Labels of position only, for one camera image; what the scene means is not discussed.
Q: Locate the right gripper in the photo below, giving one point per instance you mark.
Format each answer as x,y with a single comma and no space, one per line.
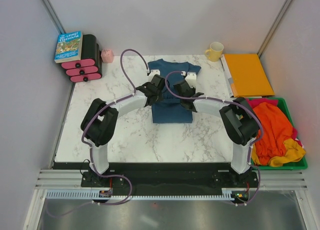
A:
193,89

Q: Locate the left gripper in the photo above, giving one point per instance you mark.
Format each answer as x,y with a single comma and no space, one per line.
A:
160,96

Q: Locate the blue t shirt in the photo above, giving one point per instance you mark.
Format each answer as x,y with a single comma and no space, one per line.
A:
169,110

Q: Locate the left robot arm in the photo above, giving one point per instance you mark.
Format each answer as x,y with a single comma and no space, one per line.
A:
100,121

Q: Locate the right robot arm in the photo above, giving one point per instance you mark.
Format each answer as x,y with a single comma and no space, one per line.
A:
239,120

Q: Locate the white board under folder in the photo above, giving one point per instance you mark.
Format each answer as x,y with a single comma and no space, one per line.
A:
229,80

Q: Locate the yellow mug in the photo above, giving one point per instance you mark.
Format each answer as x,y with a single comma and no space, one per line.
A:
214,52

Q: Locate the small pink box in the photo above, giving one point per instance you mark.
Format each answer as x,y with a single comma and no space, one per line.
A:
107,56

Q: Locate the orange folder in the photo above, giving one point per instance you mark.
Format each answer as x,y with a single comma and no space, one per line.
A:
248,75

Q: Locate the black pink organizer rack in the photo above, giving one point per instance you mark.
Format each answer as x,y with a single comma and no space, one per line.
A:
89,67

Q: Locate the magenta t shirt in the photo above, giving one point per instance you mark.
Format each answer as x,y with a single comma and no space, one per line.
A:
281,104

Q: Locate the blue treehouse book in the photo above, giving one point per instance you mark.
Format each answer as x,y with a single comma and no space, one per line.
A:
68,47

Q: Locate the orange t shirt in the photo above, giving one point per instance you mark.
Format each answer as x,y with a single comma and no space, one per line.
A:
276,130

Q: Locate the yellow t shirt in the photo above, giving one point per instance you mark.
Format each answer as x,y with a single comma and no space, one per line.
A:
277,154

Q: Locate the green plastic bin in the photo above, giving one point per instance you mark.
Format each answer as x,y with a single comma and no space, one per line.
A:
279,144

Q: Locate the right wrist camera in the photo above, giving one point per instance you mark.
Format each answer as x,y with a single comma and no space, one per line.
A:
190,78

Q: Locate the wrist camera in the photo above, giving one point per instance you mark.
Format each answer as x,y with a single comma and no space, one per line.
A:
190,78
152,73

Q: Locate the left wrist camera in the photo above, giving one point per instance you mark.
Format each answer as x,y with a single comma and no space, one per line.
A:
152,73

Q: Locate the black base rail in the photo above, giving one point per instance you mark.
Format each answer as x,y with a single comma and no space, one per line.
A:
170,178

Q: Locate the white slotted cable duct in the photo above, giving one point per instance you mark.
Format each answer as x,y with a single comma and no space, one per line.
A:
94,194

